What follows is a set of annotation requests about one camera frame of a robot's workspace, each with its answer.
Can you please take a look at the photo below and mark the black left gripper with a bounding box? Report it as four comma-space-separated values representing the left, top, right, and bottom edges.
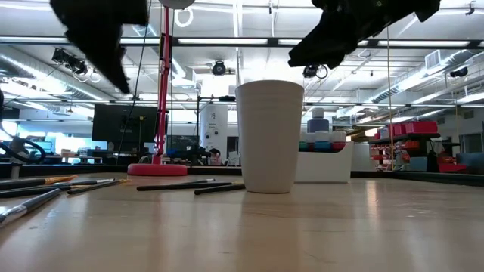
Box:
49, 0, 149, 94

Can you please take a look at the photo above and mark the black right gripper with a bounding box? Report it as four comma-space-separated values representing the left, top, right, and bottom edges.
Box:
288, 0, 394, 70

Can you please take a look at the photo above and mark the large periwinkle blue paint bottle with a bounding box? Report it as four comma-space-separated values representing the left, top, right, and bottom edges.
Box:
306, 107, 330, 134

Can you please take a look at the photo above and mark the small cyan paint bottle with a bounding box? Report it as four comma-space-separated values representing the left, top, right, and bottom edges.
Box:
313, 131, 332, 153

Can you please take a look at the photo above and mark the white plastic cup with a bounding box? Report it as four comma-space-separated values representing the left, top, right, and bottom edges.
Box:
234, 79, 306, 194

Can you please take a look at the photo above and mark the thick silver-ferrule paintbrush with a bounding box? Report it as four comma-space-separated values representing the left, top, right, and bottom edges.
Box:
0, 187, 63, 229

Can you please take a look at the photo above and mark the large black monitor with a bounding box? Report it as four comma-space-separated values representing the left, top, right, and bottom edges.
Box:
92, 104, 170, 144

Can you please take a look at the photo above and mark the small dark monitor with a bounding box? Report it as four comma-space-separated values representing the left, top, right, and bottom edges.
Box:
166, 134, 200, 152

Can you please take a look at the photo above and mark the white cabinet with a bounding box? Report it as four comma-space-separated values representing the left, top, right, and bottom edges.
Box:
354, 142, 374, 172

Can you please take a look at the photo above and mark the white plastic caddy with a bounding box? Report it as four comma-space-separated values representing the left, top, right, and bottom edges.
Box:
294, 141, 355, 184

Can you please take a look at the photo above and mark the red desk lamp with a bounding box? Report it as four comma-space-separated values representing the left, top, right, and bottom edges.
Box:
127, 0, 196, 178

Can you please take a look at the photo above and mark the white cylindrical tank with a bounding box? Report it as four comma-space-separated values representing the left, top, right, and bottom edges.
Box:
199, 104, 229, 166

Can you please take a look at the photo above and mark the red bin shelf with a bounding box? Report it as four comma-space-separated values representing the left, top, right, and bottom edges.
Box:
368, 120, 470, 175

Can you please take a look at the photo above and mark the black overhead camera with cable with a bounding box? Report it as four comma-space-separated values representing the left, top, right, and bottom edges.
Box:
302, 63, 328, 79

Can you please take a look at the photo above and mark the thin black hanging cable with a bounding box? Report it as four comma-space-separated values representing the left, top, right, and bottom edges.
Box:
115, 0, 153, 166

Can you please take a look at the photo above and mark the black ceiling camera mount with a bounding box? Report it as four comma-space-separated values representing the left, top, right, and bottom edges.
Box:
51, 48, 88, 76

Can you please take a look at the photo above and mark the overhead frame bar with lights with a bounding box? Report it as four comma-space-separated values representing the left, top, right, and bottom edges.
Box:
0, 35, 484, 49

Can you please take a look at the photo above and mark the silver ceiling duct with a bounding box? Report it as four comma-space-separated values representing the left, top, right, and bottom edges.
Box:
372, 48, 484, 105
0, 52, 114, 101

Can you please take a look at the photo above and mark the white ring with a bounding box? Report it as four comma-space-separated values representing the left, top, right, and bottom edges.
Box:
173, 8, 194, 29

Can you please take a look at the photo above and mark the black metal rack frame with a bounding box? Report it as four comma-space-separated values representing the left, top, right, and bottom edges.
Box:
195, 95, 243, 167

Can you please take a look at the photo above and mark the black cable loop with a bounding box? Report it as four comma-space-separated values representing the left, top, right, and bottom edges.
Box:
0, 122, 47, 164

